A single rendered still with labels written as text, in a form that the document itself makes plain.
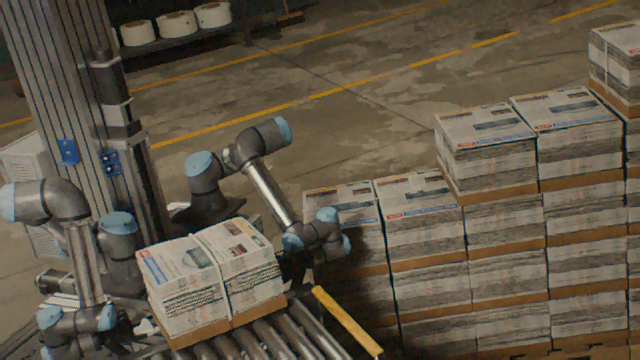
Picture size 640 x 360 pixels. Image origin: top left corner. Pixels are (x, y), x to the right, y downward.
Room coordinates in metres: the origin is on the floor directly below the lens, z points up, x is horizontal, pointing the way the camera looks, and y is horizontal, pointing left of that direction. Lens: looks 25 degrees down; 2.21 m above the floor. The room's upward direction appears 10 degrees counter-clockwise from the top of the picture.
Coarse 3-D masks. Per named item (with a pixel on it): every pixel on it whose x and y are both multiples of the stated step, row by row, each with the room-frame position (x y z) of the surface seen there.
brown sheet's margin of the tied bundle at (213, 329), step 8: (152, 312) 2.25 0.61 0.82; (160, 328) 2.16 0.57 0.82; (200, 328) 2.06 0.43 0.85; (208, 328) 2.07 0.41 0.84; (216, 328) 2.08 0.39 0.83; (168, 336) 2.05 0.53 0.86; (184, 336) 2.05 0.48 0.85; (192, 336) 2.05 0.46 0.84; (200, 336) 2.06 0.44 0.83; (208, 336) 2.07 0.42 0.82; (176, 344) 2.04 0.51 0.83; (184, 344) 2.04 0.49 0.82
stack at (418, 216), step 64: (320, 192) 2.91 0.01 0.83; (384, 192) 2.81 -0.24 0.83; (448, 192) 2.71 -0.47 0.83; (576, 192) 2.57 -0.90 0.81; (384, 256) 2.58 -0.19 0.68; (512, 256) 2.57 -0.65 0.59; (576, 256) 2.57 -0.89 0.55; (448, 320) 2.57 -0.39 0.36; (512, 320) 2.57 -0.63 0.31; (576, 320) 2.56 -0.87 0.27
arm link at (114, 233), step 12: (108, 216) 2.56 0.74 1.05; (120, 216) 2.55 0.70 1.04; (132, 216) 2.56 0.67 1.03; (96, 228) 2.52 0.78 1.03; (108, 228) 2.49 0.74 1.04; (120, 228) 2.49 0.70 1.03; (132, 228) 2.52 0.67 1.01; (96, 240) 2.49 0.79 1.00; (108, 240) 2.49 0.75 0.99; (120, 240) 2.49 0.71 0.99; (132, 240) 2.50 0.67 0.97; (108, 252) 2.51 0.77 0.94; (120, 252) 2.49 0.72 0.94; (132, 252) 2.50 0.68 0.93
